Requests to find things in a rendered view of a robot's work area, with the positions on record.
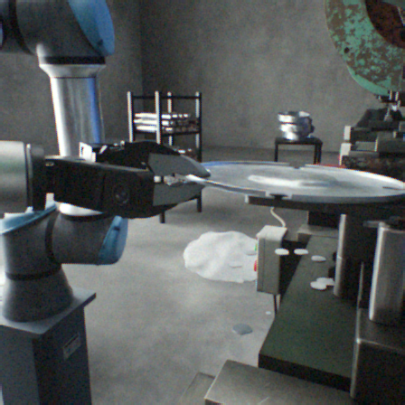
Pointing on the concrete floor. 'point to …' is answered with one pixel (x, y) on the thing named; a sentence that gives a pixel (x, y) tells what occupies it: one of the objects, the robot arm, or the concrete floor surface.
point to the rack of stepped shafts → (151, 123)
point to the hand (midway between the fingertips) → (203, 178)
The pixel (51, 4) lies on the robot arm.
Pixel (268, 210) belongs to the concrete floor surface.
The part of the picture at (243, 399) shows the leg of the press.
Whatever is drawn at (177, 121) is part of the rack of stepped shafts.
